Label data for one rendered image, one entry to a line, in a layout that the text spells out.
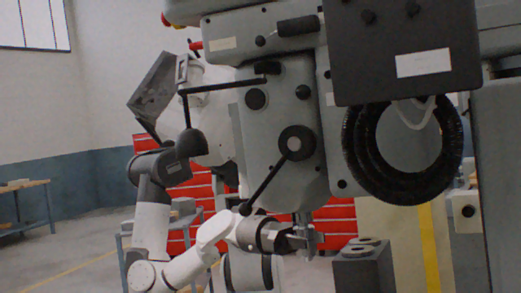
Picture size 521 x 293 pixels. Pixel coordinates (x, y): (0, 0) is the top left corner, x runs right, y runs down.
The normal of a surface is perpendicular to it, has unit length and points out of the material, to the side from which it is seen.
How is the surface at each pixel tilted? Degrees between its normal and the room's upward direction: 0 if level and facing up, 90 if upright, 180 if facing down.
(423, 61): 90
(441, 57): 90
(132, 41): 90
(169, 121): 58
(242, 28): 90
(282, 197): 118
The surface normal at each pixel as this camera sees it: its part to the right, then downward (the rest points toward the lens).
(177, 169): 0.66, -0.09
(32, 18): 0.92, -0.10
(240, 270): -0.24, -0.07
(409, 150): -0.38, 0.10
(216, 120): 0.41, -0.07
